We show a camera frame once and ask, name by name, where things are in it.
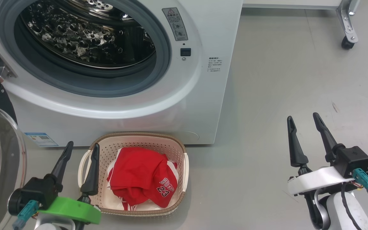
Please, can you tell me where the blue energy label sticker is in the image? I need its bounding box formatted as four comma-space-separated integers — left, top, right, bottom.
24, 132, 59, 148

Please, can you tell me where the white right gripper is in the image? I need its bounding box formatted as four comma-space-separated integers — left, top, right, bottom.
287, 112, 356, 230

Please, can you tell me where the white washing machine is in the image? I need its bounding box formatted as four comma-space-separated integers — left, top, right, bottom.
0, 0, 244, 148

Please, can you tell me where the cream perforated laundry basket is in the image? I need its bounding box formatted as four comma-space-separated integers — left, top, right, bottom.
77, 132, 190, 217

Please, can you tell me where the red basketball jersey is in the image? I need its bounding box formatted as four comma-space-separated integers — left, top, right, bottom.
106, 147, 180, 211

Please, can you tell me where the left camera cable teal connector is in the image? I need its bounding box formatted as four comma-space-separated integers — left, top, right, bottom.
12, 200, 40, 230

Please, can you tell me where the grey warning label sticker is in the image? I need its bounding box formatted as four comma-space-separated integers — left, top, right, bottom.
162, 7, 189, 42

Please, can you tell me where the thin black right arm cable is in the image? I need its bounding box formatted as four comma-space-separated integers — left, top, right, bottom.
340, 182, 364, 230

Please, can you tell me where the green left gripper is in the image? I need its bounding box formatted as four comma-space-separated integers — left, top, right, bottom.
37, 141, 102, 230

